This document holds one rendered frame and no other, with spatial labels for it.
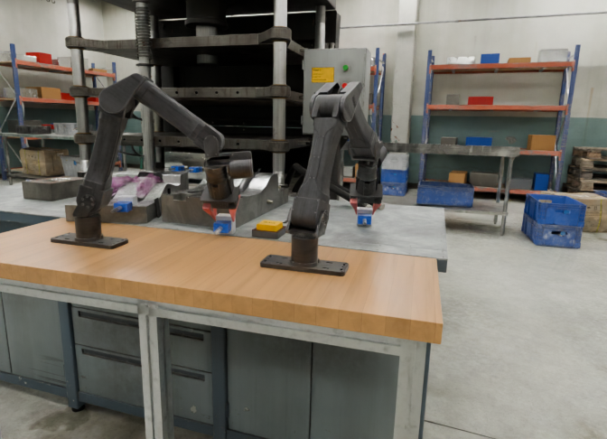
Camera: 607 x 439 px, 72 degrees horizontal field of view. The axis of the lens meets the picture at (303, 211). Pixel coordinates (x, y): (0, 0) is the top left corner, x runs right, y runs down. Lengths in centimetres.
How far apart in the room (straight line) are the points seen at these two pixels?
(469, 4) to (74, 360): 743
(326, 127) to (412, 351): 51
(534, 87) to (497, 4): 144
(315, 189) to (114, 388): 120
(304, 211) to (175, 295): 33
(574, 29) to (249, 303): 758
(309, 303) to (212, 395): 85
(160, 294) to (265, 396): 69
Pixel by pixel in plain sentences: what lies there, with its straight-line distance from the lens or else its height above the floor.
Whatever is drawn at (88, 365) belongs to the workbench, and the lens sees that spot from 187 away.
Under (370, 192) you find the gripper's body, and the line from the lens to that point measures 131.
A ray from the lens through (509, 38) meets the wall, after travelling 796.
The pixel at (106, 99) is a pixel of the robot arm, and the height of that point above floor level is 117.
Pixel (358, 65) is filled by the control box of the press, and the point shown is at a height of 139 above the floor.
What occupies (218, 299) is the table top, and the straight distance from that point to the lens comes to 86.
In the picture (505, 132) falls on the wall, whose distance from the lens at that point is 784.
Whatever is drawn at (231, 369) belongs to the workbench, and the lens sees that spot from 151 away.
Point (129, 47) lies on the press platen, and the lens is 257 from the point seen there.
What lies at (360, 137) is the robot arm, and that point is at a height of 109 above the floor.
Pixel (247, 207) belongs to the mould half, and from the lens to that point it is 139.
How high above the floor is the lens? 112
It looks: 12 degrees down
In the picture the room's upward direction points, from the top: 1 degrees clockwise
